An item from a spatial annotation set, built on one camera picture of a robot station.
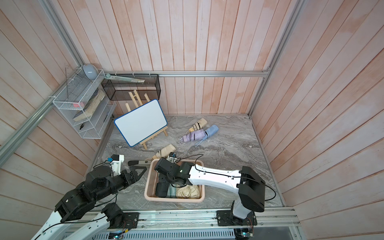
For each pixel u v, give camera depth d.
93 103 0.82
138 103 0.88
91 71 0.84
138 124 0.84
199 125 1.10
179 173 0.54
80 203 0.45
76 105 0.73
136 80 0.90
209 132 1.06
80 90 0.81
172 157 0.71
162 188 0.72
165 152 0.95
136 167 0.59
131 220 0.73
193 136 1.01
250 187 0.42
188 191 0.75
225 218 0.73
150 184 0.74
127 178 0.56
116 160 0.61
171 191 0.79
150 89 1.07
